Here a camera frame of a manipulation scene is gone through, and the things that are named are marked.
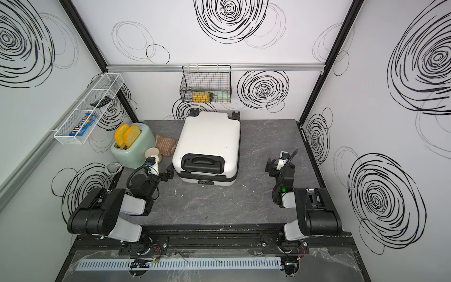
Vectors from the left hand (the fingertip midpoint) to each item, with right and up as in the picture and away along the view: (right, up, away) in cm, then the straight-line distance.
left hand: (164, 160), depth 87 cm
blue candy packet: (-25, +19, -15) cm, 35 cm away
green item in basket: (+29, +32, 0) cm, 43 cm away
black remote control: (-25, +29, -7) cm, 39 cm away
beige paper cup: (-11, +3, +14) cm, 18 cm away
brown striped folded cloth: (-6, +7, +19) cm, 21 cm away
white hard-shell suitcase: (+23, +5, -6) cm, 24 cm away
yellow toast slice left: (-22, +13, -1) cm, 25 cm away
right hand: (+60, 0, +3) cm, 60 cm away
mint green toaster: (-17, +2, +3) cm, 17 cm away
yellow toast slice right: (-16, +13, -1) cm, 21 cm away
